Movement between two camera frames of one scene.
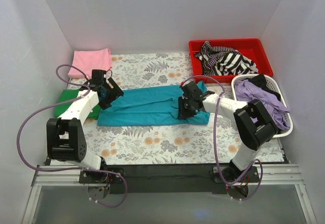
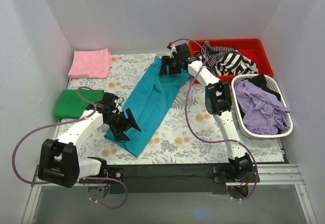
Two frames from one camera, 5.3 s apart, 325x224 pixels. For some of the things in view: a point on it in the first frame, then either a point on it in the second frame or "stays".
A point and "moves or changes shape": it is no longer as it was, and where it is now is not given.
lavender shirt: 277,110 stays
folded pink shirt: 87,61 stays
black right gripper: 185,106 -> 169,64
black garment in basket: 260,81 stays
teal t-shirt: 149,105 moves or changes shape
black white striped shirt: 222,61 stays
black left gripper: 111,93 -> 124,125
